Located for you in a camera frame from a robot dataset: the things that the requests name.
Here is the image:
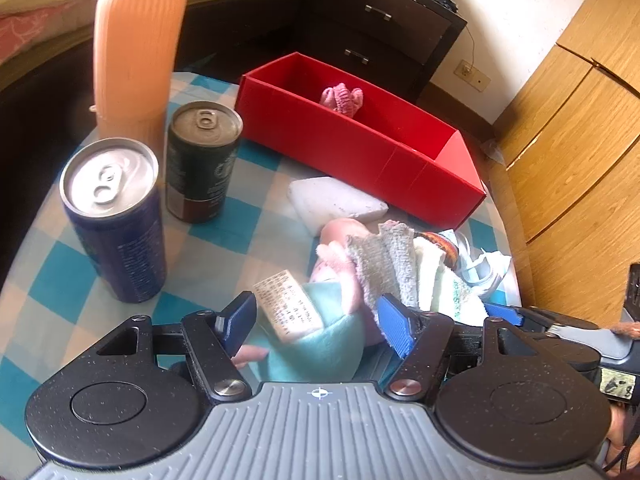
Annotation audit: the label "orange striped soft ball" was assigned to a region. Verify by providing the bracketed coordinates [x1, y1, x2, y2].
[417, 230, 461, 268]

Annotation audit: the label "peach ribbed plastic bottle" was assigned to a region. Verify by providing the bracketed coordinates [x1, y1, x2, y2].
[89, 0, 188, 148]

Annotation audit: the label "bed with floral blanket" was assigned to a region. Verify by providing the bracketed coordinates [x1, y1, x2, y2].
[0, 0, 313, 63]

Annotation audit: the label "red cardboard box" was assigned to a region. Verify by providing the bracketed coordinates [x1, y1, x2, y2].
[234, 51, 488, 231]

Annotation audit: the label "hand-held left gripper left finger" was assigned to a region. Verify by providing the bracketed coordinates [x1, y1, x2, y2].
[95, 292, 258, 405]

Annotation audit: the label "clear plastic scrap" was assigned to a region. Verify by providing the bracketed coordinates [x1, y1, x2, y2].
[480, 140, 508, 163]

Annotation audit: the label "person's right hand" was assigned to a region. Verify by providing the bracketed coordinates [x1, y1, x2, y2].
[604, 402, 640, 476]

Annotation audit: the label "wooden wardrobe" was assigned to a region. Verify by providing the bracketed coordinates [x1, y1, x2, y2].
[492, 0, 640, 331]

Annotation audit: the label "grey terry towel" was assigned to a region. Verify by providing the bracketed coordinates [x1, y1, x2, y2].
[342, 221, 426, 311]

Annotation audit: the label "black nightstand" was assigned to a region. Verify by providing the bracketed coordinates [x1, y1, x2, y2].
[300, 0, 468, 103]

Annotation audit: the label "pink plush doll teal outfit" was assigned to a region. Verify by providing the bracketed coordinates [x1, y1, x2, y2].
[232, 217, 386, 386]

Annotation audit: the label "blue drink can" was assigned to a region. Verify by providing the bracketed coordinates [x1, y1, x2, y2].
[59, 138, 168, 305]

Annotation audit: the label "beige wall outlet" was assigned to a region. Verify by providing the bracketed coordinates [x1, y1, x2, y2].
[456, 60, 488, 92]

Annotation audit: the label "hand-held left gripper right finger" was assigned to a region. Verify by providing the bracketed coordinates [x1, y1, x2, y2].
[376, 293, 545, 402]

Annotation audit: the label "black nightstand drawer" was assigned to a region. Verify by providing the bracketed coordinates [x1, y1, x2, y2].
[330, 0, 453, 63]
[310, 25, 431, 101]

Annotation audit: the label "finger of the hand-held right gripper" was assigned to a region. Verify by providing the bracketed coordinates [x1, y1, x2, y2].
[524, 331, 602, 372]
[483, 302, 599, 332]

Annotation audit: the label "dark green drink can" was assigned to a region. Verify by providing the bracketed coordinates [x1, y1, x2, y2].
[165, 101, 244, 225]

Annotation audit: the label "thin dark power cable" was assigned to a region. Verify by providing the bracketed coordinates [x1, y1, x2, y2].
[464, 24, 477, 72]

